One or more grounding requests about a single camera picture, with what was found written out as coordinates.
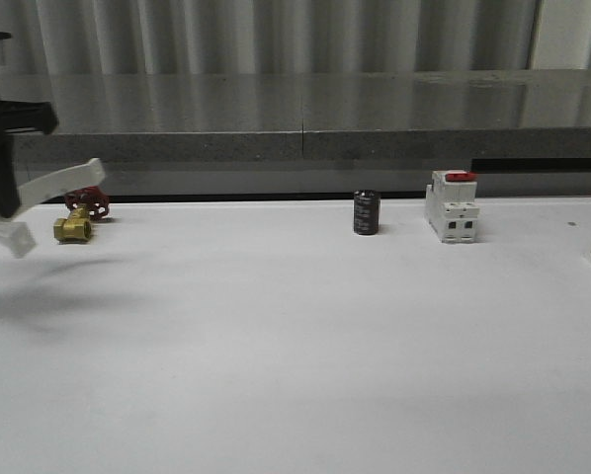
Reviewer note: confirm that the brass valve red handwheel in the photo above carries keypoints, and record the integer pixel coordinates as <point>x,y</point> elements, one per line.
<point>86,205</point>

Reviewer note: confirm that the black cylindrical capacitor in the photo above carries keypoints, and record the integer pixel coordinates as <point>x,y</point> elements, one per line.
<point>366,218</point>

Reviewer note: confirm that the grey stone counter ledge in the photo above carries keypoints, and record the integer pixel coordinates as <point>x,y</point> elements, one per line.
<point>525,133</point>

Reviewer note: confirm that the white circuit breaker red switch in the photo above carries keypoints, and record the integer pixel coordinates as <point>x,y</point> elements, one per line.
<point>450,208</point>

